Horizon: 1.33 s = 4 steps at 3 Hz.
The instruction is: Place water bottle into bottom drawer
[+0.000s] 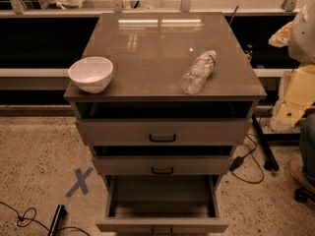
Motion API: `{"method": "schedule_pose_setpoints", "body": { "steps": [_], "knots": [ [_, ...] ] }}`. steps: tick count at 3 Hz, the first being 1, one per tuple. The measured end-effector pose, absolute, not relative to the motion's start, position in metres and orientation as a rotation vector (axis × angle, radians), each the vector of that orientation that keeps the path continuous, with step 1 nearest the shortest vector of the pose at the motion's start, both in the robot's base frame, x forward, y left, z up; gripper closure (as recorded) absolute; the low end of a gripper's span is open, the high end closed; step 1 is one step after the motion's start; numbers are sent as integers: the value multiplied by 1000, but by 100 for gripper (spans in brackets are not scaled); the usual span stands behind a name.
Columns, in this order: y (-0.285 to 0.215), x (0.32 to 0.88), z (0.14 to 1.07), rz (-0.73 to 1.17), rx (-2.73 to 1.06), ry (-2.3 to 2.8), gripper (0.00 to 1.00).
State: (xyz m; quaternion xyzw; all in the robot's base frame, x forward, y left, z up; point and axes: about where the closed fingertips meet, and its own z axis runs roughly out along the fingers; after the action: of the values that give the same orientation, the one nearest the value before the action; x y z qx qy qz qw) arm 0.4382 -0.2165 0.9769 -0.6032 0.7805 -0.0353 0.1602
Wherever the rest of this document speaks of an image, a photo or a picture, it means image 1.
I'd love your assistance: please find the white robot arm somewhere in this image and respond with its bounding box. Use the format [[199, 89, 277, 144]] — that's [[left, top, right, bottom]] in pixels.
[[269, 0, 315, 131]]

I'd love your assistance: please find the tan work shoe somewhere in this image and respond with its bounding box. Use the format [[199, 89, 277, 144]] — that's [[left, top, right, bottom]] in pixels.
[[288, 157, 315, 194]]

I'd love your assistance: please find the person leg in jeans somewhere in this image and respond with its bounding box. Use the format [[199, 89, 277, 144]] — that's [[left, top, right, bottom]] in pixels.
[[299, 114, 315, 186]]

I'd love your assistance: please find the grey middle drawer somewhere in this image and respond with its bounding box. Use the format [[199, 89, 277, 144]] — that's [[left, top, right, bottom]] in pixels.
[[93, 156, 231, 175]]

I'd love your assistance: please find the grey open bottom drawer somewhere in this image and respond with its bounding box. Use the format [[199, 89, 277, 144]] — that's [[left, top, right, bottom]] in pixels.
[[95, 175, 228, 236]]

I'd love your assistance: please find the grey top drawer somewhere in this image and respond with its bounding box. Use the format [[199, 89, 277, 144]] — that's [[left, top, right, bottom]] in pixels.
[[76, 118, 252, 146]]

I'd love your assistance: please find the clear plastic water bottle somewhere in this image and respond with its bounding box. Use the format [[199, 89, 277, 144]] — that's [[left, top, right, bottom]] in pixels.
[[180, 50, 217, 94]]

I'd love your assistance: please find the blue tape cross mark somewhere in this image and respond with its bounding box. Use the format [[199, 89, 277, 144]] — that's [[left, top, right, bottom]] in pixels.
[[66, 167, 94, 198]]

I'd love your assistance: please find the grey drawer cabinet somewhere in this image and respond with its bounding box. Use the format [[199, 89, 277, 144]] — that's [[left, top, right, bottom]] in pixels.
[[63, 12, 268, 189]]

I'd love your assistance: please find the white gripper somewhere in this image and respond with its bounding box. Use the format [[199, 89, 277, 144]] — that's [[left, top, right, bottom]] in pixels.
[[268, 22, 315, 132]]

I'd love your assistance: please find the black floor cable left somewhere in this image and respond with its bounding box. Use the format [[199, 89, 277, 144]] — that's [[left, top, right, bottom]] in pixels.
[[0, 201, 92, 236]]

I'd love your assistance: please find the white ceramic bowl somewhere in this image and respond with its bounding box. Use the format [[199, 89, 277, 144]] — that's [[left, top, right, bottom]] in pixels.
[[68, 56, 113, 93]]

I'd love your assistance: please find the metal railing frame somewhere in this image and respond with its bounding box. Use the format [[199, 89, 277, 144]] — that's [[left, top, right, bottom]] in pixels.
[[0, 0, 315, 18]]

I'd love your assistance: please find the black chair caster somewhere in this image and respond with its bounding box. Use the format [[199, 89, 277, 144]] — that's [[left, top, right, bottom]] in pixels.
[[294, 188, 309, 203]]

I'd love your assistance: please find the black power strip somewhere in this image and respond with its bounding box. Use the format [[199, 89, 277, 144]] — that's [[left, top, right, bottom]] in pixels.
[[47, 205, 67, 236]]

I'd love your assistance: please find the black stand leg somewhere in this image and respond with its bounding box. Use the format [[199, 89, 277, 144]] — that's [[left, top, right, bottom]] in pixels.
[[252, 115, 280, 171]]

